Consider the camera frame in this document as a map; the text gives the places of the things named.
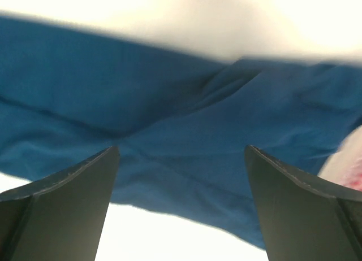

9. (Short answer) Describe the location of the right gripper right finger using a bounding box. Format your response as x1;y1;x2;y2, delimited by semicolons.
244;146;361;261

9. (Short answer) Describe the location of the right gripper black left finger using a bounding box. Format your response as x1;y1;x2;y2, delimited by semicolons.
1;147;119;261

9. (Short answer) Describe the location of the blue t shirt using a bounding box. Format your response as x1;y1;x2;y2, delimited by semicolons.
1;17;361;248

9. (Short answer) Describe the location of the white plastic basket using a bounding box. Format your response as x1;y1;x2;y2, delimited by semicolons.
318;127;362;191

